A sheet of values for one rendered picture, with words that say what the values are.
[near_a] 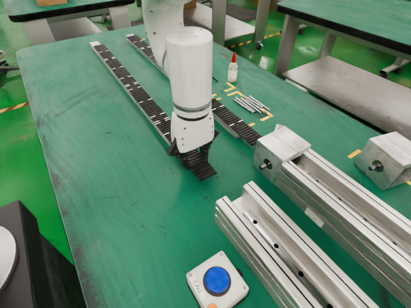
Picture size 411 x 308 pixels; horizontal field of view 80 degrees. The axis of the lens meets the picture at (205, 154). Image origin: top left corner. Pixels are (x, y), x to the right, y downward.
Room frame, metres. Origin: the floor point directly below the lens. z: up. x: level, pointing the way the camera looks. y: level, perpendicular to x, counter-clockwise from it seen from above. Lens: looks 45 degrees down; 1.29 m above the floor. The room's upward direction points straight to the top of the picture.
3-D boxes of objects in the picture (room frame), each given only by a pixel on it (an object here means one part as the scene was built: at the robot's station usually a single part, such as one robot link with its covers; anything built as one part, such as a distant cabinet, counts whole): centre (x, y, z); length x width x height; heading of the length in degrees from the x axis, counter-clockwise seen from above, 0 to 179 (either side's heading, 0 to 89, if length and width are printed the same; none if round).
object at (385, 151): (0.43, -0.47, 0.83); 0.11 x 0.10 x 0.10; 109
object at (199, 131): (0.45, 0.03, 0.93); 0.10 x 0.07 x 0.11; 123
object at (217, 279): (0.14, -0.02, 0.84); 0.04 x 0.04 x 0.02
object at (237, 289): (0.14, -0.03, 0.81); 0.10 x 0.08 x 0.06; 123
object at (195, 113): (0.45, 0.03, 0.99); 0.09 x 0.08 x 0.03; 123
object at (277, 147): (0.44, -0.19, 0.83); 0.12 x 0.09 x 0.10; 123
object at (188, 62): (0.45, 0.03, 1.07); 0.09 x 0.08 x 0.13; 31
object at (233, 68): (0.94, -0.11, 0.84); 0.04 x 0.04 x 0.12
